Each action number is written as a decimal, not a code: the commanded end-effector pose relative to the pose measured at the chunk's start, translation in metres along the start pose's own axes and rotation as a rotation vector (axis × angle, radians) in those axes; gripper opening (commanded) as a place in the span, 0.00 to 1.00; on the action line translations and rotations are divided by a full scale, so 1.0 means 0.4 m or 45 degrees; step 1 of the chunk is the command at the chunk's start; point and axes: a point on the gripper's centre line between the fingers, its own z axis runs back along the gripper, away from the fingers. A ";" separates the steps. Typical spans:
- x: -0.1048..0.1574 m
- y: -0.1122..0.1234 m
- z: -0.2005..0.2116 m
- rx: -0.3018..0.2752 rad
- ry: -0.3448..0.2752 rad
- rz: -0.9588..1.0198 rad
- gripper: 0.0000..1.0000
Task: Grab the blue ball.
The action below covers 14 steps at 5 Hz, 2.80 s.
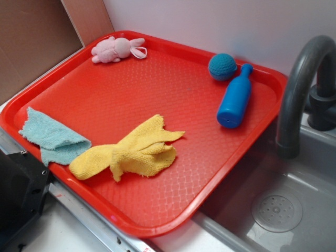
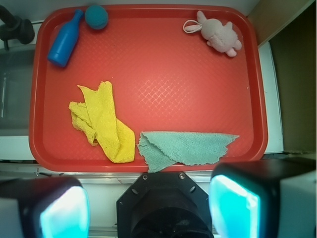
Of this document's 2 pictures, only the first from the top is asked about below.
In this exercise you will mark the yellow microfiber cloth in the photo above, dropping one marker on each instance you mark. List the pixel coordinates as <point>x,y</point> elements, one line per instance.
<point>145,151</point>

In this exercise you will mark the red plastic tray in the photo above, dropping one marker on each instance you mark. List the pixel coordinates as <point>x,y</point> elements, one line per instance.
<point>104,102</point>

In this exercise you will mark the pink plush bunny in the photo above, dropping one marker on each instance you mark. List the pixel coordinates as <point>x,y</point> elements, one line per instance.
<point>115,49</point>

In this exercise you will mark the blue textured ball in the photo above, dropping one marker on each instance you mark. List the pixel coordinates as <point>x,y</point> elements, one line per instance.
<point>222,67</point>

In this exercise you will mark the grey toy sink basin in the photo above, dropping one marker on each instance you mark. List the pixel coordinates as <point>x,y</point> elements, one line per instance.
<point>269,204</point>

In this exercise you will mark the black metal bracket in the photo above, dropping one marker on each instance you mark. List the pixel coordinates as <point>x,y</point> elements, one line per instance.
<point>24,185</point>

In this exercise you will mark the light blue microfiber cloth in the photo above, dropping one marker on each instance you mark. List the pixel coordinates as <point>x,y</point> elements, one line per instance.
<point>58,143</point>

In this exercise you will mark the grey toy faucet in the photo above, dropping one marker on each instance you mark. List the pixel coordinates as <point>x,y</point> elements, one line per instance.
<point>310,89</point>

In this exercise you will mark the blue plastic bottle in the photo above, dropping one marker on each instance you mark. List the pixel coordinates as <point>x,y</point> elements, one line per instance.
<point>234,104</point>

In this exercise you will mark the brown cardboard panel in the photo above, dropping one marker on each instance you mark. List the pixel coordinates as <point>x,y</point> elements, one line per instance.
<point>38,35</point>

